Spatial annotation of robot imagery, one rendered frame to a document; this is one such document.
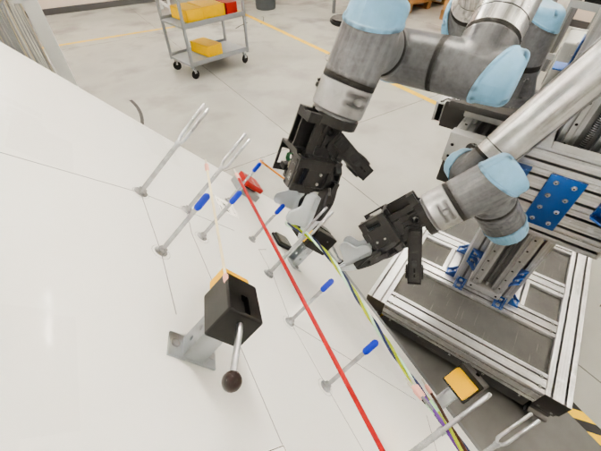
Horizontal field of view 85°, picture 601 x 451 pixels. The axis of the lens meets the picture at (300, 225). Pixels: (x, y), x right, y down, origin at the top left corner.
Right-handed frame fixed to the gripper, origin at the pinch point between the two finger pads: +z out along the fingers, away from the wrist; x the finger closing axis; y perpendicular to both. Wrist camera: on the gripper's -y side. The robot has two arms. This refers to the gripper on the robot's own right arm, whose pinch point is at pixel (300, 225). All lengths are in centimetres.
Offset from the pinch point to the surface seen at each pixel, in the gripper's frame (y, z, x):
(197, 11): -54, -3, -397
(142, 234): 26.4, -4.1, 9.2
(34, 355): 33.6, -7.4, 25.3
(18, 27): 46, -8, -57
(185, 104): -45, 80, -328
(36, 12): 44, -11, -58
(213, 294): 22.4, -8.2, 22.3
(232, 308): 22.0, -9.9, 25.3
